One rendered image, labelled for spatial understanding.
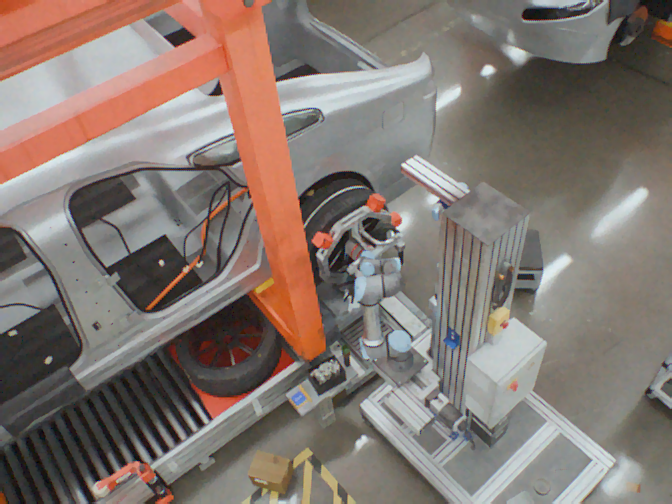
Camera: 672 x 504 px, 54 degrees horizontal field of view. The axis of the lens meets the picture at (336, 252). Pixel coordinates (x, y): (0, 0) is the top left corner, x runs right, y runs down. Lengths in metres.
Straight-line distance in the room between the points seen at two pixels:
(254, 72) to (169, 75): 0.33
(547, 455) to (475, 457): 0.41
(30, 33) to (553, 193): 4.38
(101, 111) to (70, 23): 0.30
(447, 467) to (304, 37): 3.37
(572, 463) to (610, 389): 0.72
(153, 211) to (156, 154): 1.19
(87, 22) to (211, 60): 0.46
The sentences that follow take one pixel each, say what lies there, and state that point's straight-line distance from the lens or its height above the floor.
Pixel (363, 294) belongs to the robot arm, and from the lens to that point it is 3.17.
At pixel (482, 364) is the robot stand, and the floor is 1.23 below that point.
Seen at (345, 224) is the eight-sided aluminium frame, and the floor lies 1.12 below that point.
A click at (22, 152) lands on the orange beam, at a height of 2.69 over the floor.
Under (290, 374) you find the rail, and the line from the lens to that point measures 4.18.
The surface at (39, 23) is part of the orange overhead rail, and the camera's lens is 2.19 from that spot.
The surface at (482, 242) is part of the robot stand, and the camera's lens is 2.61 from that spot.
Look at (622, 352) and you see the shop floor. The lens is 4.86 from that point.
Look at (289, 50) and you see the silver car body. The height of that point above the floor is 0.96.
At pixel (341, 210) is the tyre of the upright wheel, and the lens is 3.87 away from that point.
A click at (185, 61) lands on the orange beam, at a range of 2.38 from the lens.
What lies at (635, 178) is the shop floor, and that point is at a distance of 5.96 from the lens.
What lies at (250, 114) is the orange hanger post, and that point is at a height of 2.42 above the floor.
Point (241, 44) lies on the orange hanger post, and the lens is 2.42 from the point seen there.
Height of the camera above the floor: 4.00
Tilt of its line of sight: 51 degrees down
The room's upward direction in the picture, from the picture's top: 8 degrees counter-clockwise
